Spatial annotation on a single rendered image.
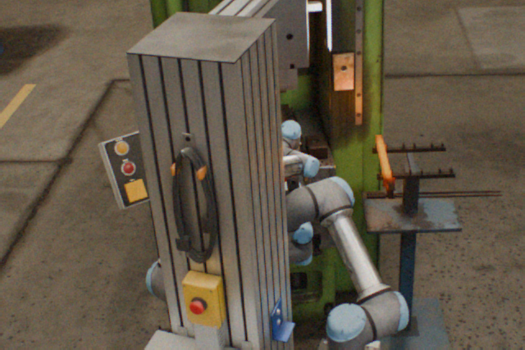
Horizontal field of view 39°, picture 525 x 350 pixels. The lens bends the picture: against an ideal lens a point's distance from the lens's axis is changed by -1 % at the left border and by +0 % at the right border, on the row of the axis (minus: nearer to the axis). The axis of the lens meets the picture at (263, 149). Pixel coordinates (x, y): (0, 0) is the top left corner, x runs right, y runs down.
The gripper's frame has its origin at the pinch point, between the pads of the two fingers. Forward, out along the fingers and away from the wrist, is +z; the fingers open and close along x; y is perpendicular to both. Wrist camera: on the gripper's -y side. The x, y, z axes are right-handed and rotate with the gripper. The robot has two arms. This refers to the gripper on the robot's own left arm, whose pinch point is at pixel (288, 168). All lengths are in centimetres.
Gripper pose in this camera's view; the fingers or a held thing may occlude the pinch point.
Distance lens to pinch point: 305.1
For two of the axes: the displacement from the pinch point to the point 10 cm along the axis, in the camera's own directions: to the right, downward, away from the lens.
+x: 9.9, -1.0, 0.5
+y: 1.1, 8.6, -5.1
